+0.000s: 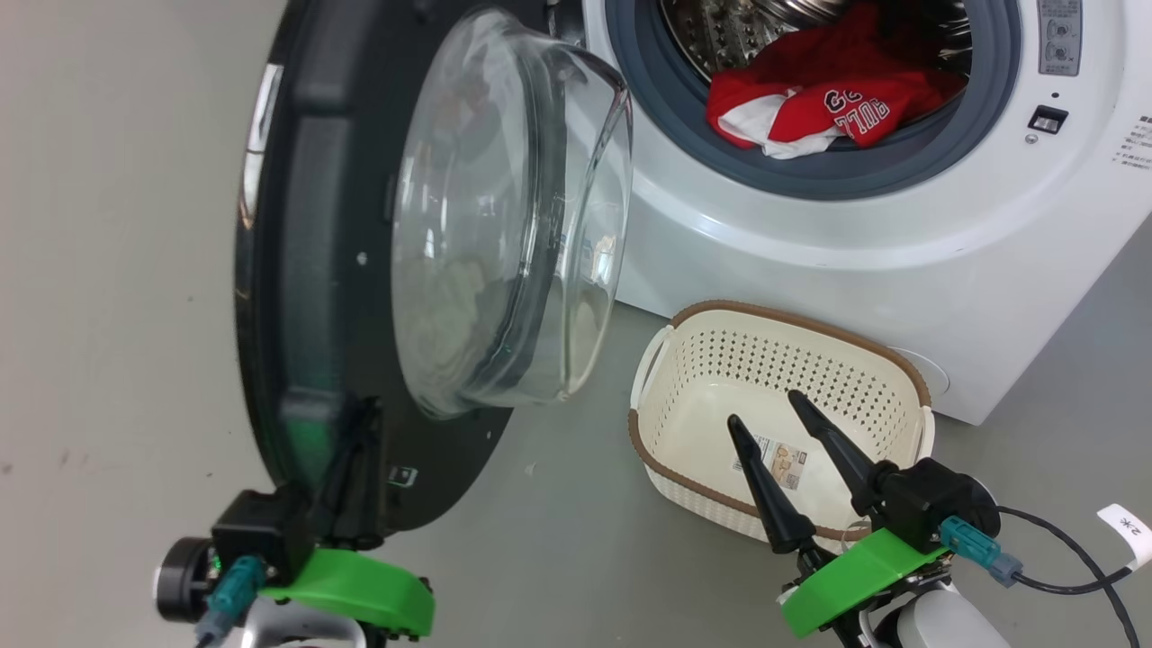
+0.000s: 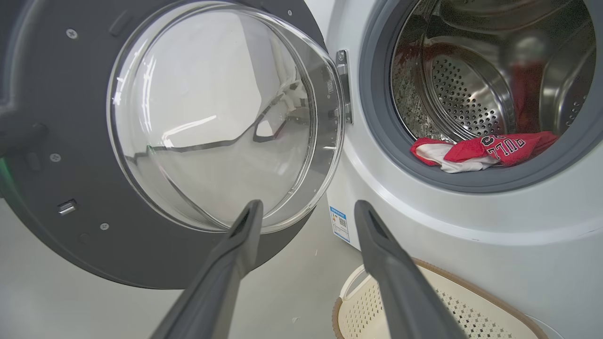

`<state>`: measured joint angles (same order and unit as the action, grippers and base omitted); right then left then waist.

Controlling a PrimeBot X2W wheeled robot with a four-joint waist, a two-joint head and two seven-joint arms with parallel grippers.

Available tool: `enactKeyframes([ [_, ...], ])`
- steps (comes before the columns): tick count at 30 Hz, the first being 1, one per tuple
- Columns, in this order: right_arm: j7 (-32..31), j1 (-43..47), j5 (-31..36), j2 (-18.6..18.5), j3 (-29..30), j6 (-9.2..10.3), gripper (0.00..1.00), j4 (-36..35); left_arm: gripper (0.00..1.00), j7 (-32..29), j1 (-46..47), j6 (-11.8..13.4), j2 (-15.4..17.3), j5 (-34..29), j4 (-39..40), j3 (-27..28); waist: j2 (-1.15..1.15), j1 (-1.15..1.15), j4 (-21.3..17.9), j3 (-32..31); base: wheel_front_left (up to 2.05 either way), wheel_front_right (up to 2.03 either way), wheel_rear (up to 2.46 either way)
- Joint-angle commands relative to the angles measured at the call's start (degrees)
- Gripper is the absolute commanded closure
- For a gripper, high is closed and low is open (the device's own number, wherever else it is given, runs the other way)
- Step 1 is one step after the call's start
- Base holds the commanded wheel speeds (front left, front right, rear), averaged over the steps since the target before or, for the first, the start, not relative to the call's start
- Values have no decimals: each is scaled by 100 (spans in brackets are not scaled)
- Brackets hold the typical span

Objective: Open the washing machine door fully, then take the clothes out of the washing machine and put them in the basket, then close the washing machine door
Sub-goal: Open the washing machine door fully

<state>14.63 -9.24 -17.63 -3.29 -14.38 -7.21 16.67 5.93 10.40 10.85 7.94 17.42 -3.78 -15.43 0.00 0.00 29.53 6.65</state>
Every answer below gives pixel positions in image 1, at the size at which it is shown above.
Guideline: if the white cable tag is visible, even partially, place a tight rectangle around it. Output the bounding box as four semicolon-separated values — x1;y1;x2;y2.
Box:
1096;503;1152;570

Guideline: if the black round glass washer door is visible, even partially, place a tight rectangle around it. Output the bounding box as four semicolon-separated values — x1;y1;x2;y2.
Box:
234;0;634;534

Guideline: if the cream perforated basket brown rim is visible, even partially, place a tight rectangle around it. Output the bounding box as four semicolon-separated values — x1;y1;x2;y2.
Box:
627;300;937;548

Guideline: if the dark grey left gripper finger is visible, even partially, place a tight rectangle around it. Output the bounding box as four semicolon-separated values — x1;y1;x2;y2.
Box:
315;396;386;552

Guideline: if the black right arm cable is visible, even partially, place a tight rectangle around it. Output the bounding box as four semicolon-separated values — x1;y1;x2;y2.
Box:
994;506;1144;648

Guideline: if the teal left cable connector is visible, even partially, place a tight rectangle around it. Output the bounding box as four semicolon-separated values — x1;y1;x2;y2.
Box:
196;555;266;644

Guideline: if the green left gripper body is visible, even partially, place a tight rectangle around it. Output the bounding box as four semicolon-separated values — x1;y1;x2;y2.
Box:
259;547;436;640

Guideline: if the steel washing machine drum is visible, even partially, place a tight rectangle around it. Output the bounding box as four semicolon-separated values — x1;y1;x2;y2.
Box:
661;0;973;82

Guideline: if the red jersey with white print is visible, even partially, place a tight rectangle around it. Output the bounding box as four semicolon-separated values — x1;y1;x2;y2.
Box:
706;63;968;159

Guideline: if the teal right cable connector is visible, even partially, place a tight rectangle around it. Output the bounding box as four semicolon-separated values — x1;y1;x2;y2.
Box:
939;517;1024;588

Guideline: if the grey warning label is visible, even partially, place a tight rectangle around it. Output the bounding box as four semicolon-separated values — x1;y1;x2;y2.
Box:
1037;0;1084;77

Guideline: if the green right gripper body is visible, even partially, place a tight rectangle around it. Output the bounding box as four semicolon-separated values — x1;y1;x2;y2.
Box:
780;529;950;644

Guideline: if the white front-load washing machine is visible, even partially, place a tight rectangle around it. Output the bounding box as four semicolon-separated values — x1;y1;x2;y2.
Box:
549;0;1152;426

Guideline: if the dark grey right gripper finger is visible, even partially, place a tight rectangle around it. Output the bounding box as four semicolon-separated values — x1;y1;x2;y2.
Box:
726;414;818;554
787;389;901;518

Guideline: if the round white filter cover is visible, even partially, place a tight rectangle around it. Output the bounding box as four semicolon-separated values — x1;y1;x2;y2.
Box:
886;346;950;397

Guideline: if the teal cable connector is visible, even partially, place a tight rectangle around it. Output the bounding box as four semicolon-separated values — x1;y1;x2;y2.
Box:
939;517;1024;588
196;555;266;644

